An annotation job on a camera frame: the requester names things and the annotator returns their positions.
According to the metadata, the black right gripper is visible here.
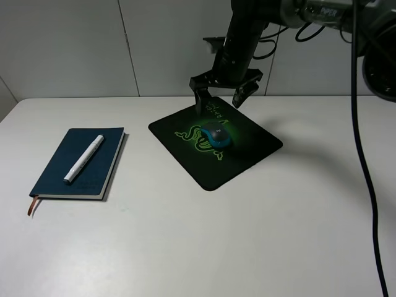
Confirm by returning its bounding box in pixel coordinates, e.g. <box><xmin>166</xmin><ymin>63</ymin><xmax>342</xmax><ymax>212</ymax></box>
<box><xmin>189</xmin><ymin>40</ymin><xmax>263</xmax><ymax>112</ymax></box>

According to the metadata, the black blue computer mouse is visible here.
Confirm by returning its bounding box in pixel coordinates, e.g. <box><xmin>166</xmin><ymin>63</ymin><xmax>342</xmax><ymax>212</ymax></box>
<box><xmin>200</xmin><ymin>122</ymin><xmax>231</xmax><ymax>149</ymax></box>

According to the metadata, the white marker pen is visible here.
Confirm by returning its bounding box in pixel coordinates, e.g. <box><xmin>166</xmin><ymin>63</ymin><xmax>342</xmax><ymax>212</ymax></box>
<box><xmin>63</xmin><ymin>135</ymin><xmax>105</xmax><ymax>184</ymax></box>

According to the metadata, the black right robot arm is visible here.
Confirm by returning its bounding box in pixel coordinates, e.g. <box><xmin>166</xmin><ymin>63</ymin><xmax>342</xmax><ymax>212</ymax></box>
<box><xmin>189</xmin><ymin>1</ymin><xmax>395</xmax><ymax>113</ymax></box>

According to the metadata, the black green mouse pad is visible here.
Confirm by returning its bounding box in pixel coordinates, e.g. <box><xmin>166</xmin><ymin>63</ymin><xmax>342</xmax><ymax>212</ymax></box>
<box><xmin>148</xmin><ymin>97</ymin><xmax>283</xmax><ymax>191</ymax></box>

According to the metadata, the dark blue notebook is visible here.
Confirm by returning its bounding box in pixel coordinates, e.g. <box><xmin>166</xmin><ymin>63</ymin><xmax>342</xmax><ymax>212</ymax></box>
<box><xmin>27</xmin><ymin>127</ymin><xmax>125</xmax><ymax>216</ymax></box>

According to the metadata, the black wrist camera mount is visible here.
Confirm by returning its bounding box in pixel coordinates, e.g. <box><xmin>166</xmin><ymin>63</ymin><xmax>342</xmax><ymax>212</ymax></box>
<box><xmin>203</xmin><ymin>37</ymin><xmax>226</xmax><ymax>54</ymax></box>

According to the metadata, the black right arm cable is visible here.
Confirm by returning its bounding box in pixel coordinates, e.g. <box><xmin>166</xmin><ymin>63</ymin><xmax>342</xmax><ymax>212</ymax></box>
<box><xmin>253</xmin><ymin>0</ymin><xmax>390</xmax><ymax>297</ymax></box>

